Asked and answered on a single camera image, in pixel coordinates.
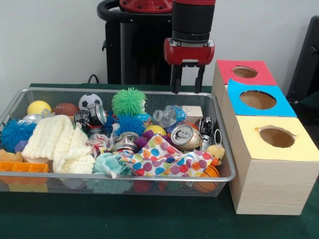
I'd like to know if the green spiky ball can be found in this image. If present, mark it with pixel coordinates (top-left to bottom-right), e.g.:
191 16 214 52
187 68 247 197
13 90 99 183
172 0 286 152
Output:
111 88 147 118

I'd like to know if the small brown football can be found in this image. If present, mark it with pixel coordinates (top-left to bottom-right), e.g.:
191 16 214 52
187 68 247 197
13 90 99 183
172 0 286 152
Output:
51 103 79 118

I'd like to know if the green cloth side table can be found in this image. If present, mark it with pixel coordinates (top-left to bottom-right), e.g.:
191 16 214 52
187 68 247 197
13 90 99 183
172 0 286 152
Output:
298 91 319 111

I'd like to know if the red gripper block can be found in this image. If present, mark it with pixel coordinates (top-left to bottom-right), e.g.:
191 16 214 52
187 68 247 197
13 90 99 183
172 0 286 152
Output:
164 39 215 95

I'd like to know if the black upright panel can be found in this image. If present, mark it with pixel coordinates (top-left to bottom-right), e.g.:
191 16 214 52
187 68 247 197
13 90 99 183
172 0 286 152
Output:
291 16 319 108

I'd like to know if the small soccer ball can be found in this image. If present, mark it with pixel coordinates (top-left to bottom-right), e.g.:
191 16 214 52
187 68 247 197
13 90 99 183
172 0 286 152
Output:
78 94 103 111

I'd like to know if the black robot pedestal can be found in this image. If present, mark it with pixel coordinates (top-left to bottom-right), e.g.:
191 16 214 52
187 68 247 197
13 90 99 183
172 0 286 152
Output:
97 0 174 85

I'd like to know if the clear plastic bottle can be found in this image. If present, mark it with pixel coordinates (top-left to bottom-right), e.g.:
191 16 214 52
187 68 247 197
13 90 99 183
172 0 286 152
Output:
152 105 189 128

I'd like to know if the blue spiky ball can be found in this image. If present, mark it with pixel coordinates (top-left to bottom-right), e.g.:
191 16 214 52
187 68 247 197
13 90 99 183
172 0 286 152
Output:
0 119 36 152
114 115 146 136

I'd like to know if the smooth yellow ball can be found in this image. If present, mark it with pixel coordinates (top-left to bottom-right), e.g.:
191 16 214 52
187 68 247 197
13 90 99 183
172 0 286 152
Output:
27 101 52 116

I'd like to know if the crushed silver can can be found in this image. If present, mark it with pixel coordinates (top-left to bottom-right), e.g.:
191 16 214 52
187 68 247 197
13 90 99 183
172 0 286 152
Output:
170 123 202 151

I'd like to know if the wooden box with three holes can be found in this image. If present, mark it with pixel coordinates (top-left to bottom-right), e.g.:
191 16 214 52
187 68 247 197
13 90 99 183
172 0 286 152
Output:
211 60 319 216

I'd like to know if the white knitted cloth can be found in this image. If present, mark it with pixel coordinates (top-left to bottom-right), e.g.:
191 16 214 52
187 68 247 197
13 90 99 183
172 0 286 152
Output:
22 115 96 175

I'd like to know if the polka dot cloth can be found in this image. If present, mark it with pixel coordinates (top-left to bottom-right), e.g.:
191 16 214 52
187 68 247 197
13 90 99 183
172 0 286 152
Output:
122 133 216 177

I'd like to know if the clear wire mesh bin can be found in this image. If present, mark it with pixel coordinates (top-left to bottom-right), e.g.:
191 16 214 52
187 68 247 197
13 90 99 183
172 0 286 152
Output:
0 88 237 196

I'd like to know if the orange toy building block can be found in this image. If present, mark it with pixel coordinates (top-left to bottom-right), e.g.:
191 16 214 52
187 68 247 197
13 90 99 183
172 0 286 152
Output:
0 161 49 192

